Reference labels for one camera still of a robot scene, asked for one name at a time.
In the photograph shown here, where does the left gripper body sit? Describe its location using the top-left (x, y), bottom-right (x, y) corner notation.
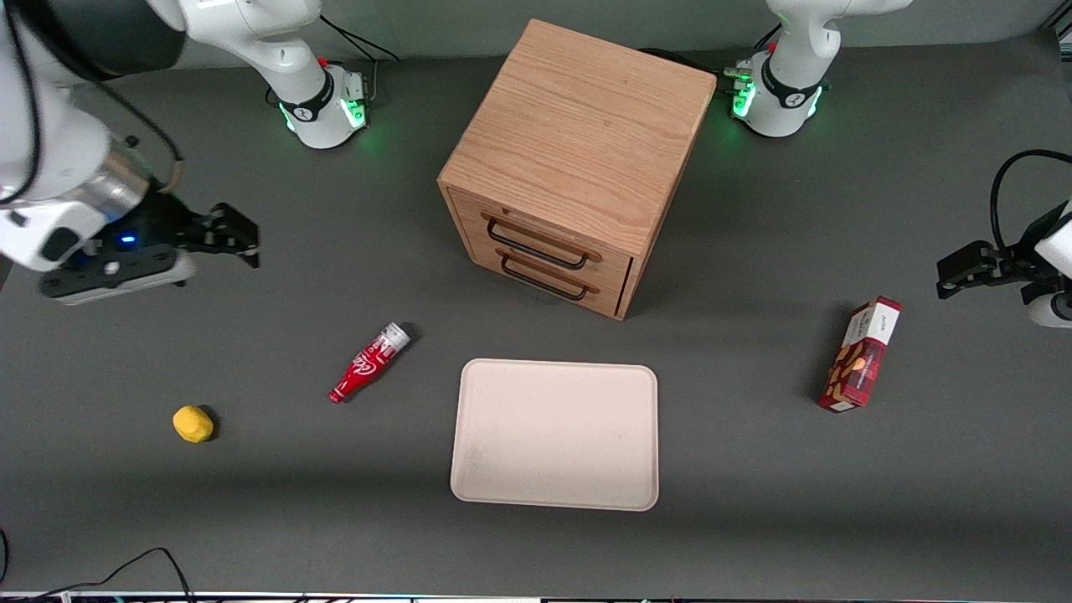
top-left (997, 201), bottom-right (1072, 291)

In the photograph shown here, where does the wooden drawer with black handle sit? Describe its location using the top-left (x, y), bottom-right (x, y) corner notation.
top-left (463, 234), bottom-right (631, 320)
top-left (446, 188), bottom-right (635, 292)

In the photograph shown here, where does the wooden drawer cabinet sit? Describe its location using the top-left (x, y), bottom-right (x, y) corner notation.
top-left (437, 19), bottom-right (718, 321)

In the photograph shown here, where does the red snack box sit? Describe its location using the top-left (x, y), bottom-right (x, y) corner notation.
top-left (817, 296), bottom-right (903, 413)

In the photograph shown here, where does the red soda bottle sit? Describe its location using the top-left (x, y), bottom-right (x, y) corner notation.
top-left (328, 322), bottom-right (412, 405)

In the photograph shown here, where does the yellow lemon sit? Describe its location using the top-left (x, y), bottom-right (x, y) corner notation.
top-left (173, 405), bottom-right (214, 444)

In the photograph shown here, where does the beige plastic tray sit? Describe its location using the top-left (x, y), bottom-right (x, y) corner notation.
top-left (450, 358), bottom-right (660, 512)

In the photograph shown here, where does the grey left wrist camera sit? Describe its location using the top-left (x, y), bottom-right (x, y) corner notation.
top-left (1028, 289), bottom-right (1072, 329)

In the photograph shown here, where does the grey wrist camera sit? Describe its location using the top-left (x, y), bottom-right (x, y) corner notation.
top-left (1028, 289), bottom-right (1072, 329)
top-left (38, 248), bottom-right (198, 306)

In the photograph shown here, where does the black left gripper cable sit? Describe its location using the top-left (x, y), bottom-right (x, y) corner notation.
top-left (990, 149), bottom-right (1072, 252)

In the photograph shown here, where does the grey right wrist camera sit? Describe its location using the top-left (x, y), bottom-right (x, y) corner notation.
top-left (38, 248), bottom-right (198, 306)

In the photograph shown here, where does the black right base cable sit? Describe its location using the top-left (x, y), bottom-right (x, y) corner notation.
top-left (318, 15), bottom-right (401, 106)

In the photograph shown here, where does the black base cable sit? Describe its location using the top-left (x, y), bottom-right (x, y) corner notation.
top-left (636, 25), bottom-right (784, 78)
top-left (318, 15), bottom-right (401, 106)

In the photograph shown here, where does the black table edge cable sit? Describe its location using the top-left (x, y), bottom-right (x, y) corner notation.
top-left (0, 529), bottom-right (198, 603)

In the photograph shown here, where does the black left base cable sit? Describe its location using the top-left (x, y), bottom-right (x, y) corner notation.
top-left (636, 25), bottom-right (784, 78)

